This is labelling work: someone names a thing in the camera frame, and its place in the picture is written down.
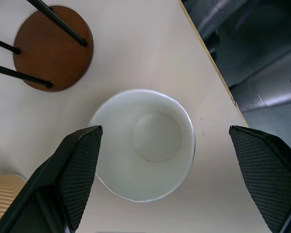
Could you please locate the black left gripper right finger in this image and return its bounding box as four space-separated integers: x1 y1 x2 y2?
228 125 291 233

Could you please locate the white paper cup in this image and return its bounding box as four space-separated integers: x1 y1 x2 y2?
89 89 196 203

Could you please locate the tan ribbed paper cup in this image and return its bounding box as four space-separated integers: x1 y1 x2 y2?
0 174 28 230

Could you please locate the wire cup holder wooden base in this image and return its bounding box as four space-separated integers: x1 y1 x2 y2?
0 0 95 92

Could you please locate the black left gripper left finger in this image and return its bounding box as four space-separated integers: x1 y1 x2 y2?
0 125 104 233

